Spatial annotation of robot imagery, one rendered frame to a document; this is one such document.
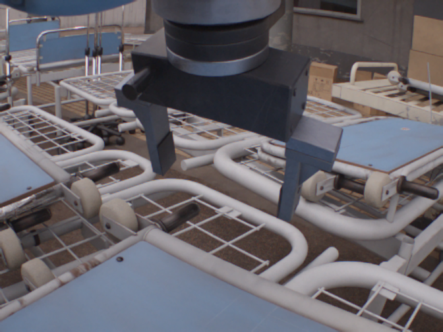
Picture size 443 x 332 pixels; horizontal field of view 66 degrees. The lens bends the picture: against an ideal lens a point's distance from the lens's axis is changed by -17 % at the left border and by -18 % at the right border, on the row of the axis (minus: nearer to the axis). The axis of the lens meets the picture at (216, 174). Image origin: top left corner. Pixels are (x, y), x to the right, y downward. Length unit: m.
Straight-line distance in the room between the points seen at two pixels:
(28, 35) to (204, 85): 4.73
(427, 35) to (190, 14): 3.35
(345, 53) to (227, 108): 6.27
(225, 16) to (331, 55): 6.42
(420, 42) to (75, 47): 2.84
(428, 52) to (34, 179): 3.26
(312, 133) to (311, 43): 6.55
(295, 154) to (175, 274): 0.22
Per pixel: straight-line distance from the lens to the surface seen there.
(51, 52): 3.01
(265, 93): 0.27
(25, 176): 0.73
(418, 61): 3.55
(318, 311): 0.42
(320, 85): 4.14
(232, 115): 0.30
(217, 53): 0.26
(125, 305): 0.42
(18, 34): 4.96
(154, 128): 0.37
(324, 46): 6.72
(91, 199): 0.61
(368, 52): 6.37
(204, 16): 0.24
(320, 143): 0.30
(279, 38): 4.72
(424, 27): 3.55
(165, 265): 0.47
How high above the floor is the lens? 0.85
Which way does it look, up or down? 23 degrees down
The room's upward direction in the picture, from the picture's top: 3 degrees clockwise
